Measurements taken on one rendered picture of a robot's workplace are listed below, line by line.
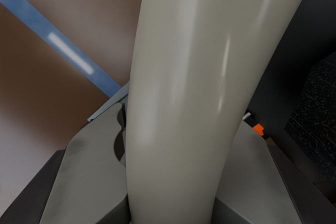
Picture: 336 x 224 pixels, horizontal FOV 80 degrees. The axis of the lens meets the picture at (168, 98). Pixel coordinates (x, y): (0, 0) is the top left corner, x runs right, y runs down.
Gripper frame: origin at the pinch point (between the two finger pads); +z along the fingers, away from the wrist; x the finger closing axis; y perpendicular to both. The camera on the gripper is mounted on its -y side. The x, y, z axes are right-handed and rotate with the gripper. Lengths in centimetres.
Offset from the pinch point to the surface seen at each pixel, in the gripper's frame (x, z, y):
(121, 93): -22, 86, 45
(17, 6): -65, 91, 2
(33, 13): -58, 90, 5
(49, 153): -73, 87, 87
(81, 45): -39, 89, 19
